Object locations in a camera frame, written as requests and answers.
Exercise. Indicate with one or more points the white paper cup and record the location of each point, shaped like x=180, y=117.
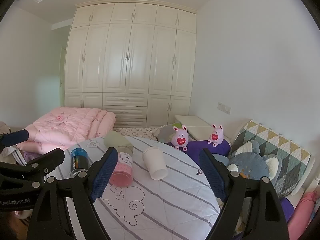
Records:
x=153, y=158

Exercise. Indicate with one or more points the right pink bunny plush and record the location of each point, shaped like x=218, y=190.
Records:
x=217, y=136

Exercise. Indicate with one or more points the heart pattern bed sheet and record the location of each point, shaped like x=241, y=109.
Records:
x=141, y=132

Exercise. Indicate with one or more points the pink bolster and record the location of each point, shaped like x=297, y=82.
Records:
x=304, y=213

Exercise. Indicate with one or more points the triangle pattern quilted pillow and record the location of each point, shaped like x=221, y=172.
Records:
x=296, y=161

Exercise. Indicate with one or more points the black blue CoolTowel can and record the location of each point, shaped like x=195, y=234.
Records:
x=79, y=161

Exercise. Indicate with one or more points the grey-blue bear plush pillow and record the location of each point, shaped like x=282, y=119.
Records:
x=250, y=164

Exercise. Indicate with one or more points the folded pink quilt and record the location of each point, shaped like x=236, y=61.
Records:
x=64, y=127

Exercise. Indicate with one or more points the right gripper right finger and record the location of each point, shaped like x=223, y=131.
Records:
x=265, y=218

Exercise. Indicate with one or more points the sage green cup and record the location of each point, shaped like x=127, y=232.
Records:
x=115, y=140

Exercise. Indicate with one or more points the wall switch panel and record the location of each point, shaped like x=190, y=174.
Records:
x=224, y=108

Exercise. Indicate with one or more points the white bedside cabinet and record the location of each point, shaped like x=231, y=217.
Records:
x=198, y=129

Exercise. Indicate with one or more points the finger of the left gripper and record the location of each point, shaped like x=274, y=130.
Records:
x=37, y=168
x=14, y=138

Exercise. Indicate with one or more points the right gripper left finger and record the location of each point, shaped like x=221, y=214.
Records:
x=51, y=219

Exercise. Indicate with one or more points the clear jar with pink contents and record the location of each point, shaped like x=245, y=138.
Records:
x=122, y=174

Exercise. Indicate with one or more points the cream built-in wardrobe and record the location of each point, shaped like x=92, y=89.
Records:
x=133, y=59

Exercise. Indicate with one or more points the pink bunny plush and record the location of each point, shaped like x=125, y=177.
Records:
x=217, y=136
x=180, y=138

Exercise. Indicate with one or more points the purple pillow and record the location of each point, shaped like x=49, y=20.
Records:
x=194, y=148

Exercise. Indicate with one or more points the left pink bunny plush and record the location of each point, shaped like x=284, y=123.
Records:
x=180, y=138

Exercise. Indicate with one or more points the grey flower cushion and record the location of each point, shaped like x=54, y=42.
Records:
x=166, y=132

